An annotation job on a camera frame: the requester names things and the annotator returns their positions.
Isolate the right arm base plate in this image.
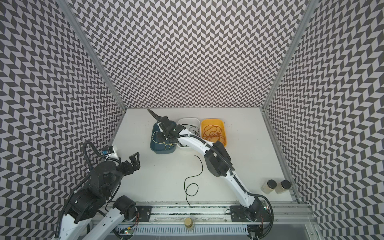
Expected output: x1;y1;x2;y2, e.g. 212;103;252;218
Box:
230;206;256;222

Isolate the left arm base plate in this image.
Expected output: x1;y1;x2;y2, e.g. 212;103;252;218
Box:
135;205;153;223

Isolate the yellow tray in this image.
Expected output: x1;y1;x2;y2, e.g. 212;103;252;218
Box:
201;119;228;147

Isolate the dark teal tray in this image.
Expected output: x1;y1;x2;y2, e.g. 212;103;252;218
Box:
150;124;176;155

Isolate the black cable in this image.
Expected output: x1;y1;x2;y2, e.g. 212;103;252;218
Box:
181;123;200;138

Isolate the white tray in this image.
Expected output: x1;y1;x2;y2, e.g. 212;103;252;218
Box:
177;118;201;137

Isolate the cable pile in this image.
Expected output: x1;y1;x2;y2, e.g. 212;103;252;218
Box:
183;155;204;207

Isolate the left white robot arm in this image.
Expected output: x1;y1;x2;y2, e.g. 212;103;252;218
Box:
53;140;141;240

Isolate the yellow cable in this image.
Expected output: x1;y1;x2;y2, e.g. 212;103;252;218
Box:
151;131;177;151

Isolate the brass knob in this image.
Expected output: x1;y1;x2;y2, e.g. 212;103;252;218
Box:
184;218;194;229

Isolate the red cable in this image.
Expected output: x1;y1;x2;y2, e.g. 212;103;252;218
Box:
202;123;226;145

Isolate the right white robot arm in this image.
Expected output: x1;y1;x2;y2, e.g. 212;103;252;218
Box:
152;113;274;225

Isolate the aluminium front rail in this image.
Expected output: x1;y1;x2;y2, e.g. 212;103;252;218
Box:
137;202;316;225

